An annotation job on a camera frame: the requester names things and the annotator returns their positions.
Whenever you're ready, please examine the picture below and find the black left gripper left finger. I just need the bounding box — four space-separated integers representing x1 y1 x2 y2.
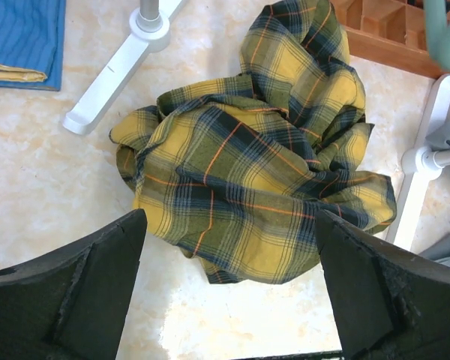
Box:
0 210 147 359

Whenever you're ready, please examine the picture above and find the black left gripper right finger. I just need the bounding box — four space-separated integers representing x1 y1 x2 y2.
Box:
315 211 450 359

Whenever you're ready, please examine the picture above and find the yellow plaid shirt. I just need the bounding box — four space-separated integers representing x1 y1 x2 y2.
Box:
109 1 397 284

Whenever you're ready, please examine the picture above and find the grey shirt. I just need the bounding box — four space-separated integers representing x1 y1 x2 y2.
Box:
419 120 450 267

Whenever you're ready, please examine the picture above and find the green hanger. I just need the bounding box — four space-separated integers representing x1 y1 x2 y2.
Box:
423 0 450 72

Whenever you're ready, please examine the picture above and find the blue folded cloth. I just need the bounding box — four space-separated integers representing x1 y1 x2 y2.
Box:
0 0 66 92

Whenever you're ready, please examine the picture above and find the wooden compartment tray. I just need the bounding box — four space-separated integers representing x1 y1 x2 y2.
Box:
331 0 450 80

